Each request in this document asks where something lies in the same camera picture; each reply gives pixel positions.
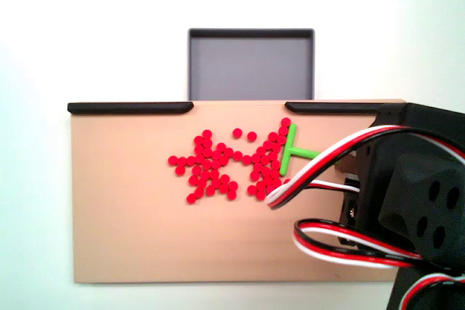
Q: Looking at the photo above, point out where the green T pusher brown block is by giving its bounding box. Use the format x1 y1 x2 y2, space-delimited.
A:
279 123 359 176

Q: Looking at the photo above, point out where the grey square tray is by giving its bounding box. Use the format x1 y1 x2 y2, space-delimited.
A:
187 28 316 101

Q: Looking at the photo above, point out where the beige flat board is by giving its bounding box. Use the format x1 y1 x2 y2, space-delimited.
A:
70 98 408 285

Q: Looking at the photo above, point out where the red white black servo cable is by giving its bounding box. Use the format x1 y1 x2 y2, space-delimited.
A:
397 272 465 310
293 218 437 271
266 124 465 211

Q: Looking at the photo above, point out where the black edge rail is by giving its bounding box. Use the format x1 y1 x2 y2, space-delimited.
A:
285 101 381 115
67 102 195 115

